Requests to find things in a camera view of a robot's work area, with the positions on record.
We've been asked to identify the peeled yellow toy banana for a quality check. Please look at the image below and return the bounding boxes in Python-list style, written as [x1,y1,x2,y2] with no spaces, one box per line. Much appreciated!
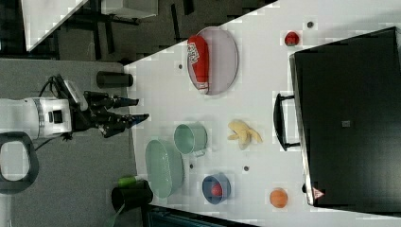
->
[227,120,263,150]

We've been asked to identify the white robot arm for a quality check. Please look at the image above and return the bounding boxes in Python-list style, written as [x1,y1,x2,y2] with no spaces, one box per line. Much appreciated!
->
[1,91,149,141]

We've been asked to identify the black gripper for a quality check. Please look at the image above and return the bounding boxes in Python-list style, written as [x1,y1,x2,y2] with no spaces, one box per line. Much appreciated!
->
[72,91,149,138]

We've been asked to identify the black toaster oven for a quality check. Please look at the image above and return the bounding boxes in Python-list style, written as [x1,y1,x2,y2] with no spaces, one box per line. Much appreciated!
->
[289,26,401,217]

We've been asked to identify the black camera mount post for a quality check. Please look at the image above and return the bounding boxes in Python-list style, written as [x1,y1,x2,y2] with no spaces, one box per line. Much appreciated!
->
[111,181,153,213]

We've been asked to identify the green bottle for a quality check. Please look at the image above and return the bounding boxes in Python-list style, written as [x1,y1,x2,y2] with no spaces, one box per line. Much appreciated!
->
[117,176,143,188]

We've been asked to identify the red ketchup bottle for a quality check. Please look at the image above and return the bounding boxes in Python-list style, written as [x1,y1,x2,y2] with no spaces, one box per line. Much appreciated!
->
[187,35,209,95]

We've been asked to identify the green mug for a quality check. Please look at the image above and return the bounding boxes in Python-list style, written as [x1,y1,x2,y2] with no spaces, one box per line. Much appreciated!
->
[173,122,208,157]

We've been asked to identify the orange toy fruit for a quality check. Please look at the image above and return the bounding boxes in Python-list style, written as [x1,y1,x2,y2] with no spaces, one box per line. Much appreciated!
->
[270,188,288,208]

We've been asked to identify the red toy strawberry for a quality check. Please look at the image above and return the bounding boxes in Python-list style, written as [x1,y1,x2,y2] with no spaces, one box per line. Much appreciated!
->
[285,31,300,46]

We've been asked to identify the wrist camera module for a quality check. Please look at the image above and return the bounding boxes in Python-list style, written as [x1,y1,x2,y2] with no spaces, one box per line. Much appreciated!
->
[64,80,88,111]

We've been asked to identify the green perforated colander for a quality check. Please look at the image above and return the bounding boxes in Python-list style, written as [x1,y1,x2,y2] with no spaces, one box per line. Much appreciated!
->
[146,139,184,199]

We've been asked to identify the blue bowl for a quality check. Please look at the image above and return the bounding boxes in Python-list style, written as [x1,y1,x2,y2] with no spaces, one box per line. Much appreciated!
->
[201,173,232,205]

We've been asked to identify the black cylinder post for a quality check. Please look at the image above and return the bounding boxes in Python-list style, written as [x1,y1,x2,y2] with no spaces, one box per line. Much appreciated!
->
[96,71,133,88]

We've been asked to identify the grey round plate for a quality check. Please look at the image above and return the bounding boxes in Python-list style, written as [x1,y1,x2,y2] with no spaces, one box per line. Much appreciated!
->
[187,26,238,96]

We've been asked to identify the red ball in bowl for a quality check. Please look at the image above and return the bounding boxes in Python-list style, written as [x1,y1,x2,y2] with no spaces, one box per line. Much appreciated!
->
[211,183,222,197]

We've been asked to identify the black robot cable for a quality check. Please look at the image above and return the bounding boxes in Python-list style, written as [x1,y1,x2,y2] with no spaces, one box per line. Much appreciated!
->
[34,74,69,151]

